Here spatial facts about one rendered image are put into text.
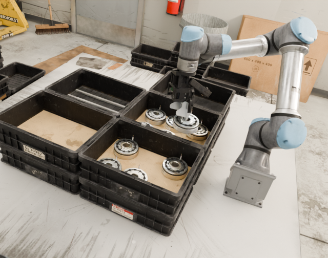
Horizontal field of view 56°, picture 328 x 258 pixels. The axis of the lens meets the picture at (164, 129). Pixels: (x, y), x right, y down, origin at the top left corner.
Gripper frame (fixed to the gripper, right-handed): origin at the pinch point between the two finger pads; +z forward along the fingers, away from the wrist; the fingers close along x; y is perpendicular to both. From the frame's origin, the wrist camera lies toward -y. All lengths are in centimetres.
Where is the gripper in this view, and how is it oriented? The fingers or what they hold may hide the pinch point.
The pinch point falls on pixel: (183, 116)
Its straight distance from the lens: 126.6
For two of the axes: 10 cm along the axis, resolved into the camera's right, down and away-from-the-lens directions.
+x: 3.6, 4.9, -7.9
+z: -1.2, 8.7, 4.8
